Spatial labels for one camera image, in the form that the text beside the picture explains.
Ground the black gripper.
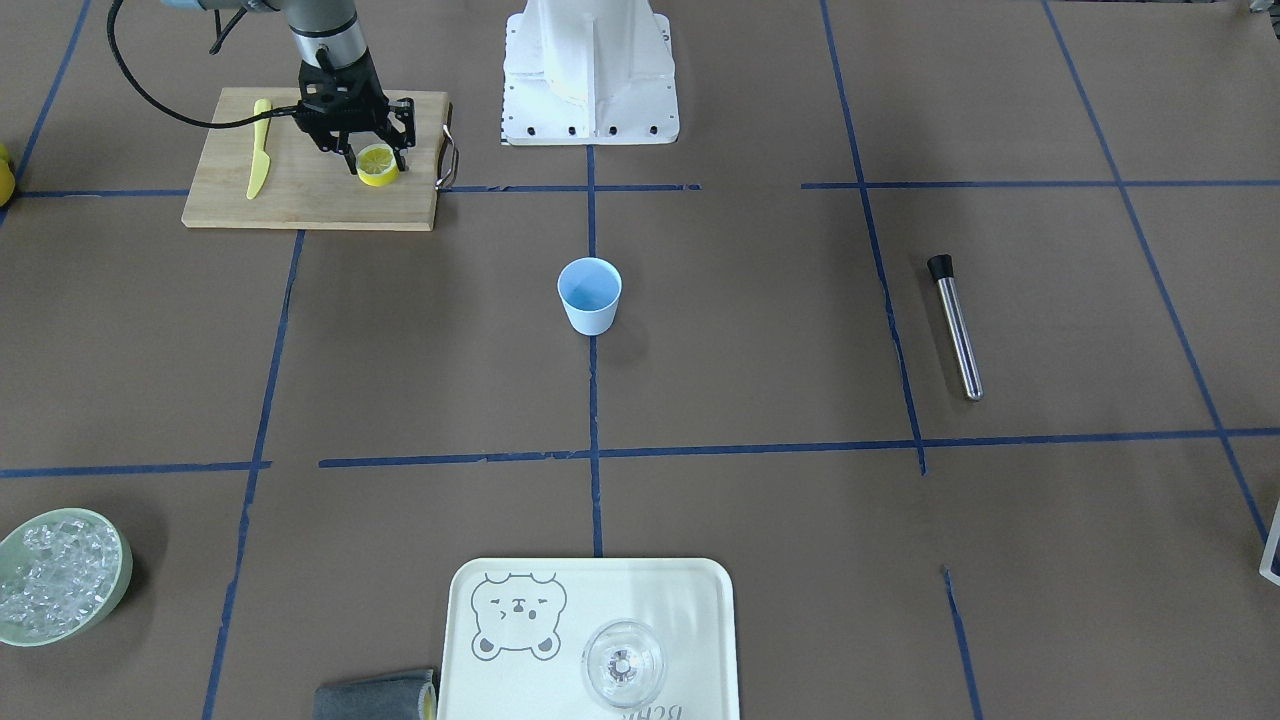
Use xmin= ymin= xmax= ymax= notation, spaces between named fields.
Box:
xmin=293 ymin=50 xmax=416 ymax=176

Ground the yellow lemon slice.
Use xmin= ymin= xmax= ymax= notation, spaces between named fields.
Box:
xmin=356 ymin=143 xmax=401 ymax=187

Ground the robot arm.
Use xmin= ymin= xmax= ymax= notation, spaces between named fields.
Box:
xmin=164 ymin=1 xmax=416 ymax=173

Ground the light blue plastic cup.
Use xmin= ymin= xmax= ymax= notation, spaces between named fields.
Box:
xmin=556 ymin=258 xmax=625 ymax=337

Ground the wooden cutting board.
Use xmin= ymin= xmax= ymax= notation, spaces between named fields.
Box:
xmin=182 ymin=90 xmax=452 ymax=231

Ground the yellow plastic knife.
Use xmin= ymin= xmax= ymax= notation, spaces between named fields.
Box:
xmin=244 ymin=97 xmax=273 ymax=200

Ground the cream bear tray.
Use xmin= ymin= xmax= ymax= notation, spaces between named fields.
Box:
xmin=436 ymin=559 xmax=741 ymax=719

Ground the green bowl of ice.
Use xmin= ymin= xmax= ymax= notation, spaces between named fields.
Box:
xmin=1 ymin=507 xmax=133 ymax=648

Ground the clear wine glass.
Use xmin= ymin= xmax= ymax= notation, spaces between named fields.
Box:
xmin=581 ymin=618 xmax=667 ymax=711

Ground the metal stirring stick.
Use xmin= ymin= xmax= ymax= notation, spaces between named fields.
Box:
xmin=925 ymin=254 xmax=986 ymax=402

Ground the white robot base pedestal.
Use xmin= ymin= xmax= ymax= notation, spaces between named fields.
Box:
xmin=500 ymin=1 xmax=681 ymax=147

